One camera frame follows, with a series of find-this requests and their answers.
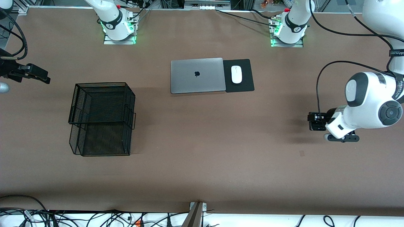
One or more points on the white power strip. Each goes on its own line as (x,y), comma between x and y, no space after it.
(206,7)

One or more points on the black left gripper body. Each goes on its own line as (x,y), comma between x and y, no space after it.
(328,117)

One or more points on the aluminium frame profile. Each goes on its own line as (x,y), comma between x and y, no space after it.
(22,9)

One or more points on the grey metal camera post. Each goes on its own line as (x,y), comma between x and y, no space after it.
(195,217)

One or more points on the small black flip phone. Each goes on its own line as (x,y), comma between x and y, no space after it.
(315,126)

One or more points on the silver closed laptop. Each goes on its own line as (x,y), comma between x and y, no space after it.
(189,78)

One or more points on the black mouse pad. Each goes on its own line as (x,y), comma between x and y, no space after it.
(247,85)

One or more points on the white computer mouse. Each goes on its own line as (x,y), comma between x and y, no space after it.
(236,75)

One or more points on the black two-tier mesh tray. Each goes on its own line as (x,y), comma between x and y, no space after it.
(104,104)

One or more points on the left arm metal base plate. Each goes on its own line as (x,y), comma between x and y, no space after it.
(285,45)

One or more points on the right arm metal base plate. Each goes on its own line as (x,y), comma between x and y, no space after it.
(120,42)

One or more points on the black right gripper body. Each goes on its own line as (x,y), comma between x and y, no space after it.
(7,68)

